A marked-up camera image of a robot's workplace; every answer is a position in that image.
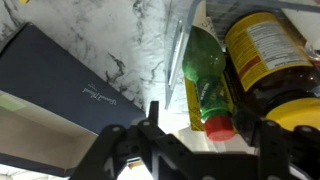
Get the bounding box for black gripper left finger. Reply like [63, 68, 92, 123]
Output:
[68, 100, 201, 180]

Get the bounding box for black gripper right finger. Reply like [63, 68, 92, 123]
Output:
[233, 104, 320, 180]

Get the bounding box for green bottle red cap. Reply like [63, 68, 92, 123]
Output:
[181, 25, 237, 143]

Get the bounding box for brown jar yellow lid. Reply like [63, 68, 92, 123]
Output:
[223, 11, 320, 133]

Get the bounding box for navy cardboard box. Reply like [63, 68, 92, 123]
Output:
[0, 22, 148, 178]

